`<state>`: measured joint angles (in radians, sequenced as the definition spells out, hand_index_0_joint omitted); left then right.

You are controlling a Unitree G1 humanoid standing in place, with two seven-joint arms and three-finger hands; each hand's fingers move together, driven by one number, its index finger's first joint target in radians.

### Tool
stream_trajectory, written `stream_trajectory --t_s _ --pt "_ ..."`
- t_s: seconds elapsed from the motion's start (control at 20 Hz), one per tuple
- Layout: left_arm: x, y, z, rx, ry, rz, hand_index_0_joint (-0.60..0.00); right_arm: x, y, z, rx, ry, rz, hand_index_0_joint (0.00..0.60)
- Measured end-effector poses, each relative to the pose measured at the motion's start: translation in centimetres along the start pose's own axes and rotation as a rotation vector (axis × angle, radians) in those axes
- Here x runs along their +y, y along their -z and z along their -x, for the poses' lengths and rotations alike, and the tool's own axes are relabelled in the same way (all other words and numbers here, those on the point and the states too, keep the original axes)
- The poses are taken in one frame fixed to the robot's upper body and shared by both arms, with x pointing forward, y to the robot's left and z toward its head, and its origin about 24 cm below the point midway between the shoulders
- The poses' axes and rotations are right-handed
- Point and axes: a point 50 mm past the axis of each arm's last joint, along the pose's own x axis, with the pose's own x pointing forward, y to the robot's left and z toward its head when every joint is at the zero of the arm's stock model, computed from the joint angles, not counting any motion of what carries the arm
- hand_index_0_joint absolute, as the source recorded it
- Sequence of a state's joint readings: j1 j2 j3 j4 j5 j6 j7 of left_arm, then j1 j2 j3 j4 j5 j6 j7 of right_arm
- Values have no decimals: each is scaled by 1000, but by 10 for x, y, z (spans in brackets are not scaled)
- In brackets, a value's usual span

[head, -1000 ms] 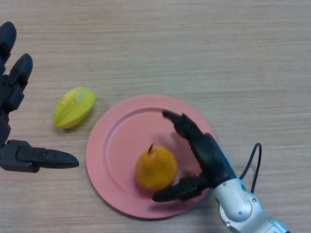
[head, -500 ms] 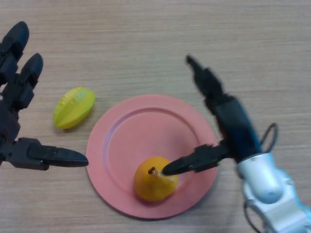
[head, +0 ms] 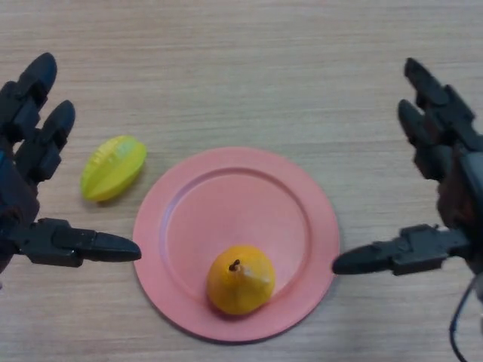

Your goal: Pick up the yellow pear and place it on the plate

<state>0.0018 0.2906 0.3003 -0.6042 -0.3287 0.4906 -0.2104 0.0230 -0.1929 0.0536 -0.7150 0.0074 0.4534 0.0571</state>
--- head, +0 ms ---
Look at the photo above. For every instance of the pink round plate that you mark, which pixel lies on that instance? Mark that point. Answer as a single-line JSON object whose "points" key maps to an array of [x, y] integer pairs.
{"points": [[234, 211]]}

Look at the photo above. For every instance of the yellow orange pear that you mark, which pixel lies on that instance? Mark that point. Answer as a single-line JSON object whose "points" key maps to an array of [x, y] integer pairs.
{"points": [[234, 286]]}

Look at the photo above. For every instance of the yellow green starfruit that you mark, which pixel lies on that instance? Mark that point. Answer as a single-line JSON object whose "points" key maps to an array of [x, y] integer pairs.
{"points": [[111, 169]]}

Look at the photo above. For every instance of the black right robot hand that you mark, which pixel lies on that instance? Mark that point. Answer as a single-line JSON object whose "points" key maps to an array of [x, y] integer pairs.
{"points": [[453, 188]]}

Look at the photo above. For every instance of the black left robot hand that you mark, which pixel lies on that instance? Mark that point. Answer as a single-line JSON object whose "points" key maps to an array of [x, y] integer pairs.
{"points": [[19, 192]]}

